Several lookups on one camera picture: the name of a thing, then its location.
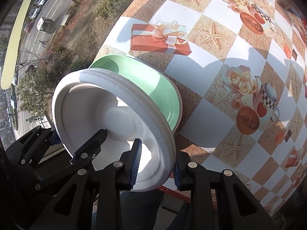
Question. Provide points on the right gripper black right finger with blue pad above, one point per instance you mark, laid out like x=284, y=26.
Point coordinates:
x=219, y=200

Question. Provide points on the green square plastic plate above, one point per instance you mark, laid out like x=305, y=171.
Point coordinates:
x=150, y=80

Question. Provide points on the pink square plastic plate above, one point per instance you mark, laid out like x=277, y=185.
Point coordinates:
x=176, y=106

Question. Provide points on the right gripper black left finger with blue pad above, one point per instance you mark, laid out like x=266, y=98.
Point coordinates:
x=108, y=191

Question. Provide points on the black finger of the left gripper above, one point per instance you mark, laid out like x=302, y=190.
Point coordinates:
x=88, y=146
x=32, y=146

